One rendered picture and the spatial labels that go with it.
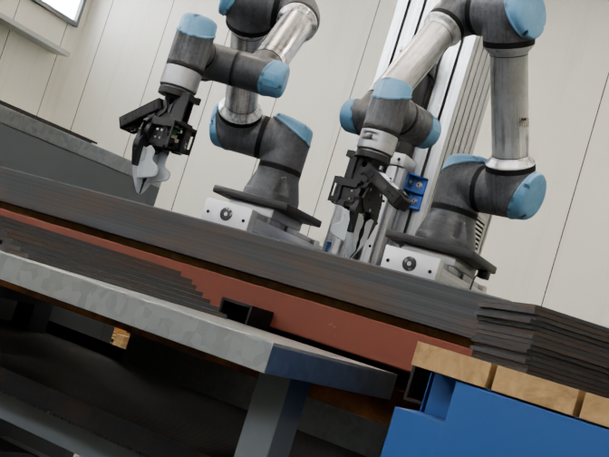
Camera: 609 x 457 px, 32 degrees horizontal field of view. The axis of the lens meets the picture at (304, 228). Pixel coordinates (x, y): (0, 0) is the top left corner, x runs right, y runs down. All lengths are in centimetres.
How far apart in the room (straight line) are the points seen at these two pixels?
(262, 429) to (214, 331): 14
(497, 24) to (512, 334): 148
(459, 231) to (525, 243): 963
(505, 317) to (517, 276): 1113
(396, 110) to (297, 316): 81
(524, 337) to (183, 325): 34
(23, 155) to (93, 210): 110
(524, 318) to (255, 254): 56
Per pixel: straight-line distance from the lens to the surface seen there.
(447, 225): 254
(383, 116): 209
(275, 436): 112
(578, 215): 1212
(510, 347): 98
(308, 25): 243
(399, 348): 129
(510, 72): 243
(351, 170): 210
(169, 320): 107
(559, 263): 1205
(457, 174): 256
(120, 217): 159
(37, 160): 275
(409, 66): 234
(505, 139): 246
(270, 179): 274
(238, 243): 145
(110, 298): 113
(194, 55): 208
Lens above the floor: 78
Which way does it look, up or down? 5 degrees up
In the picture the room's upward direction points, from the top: 17 degrees clockwise
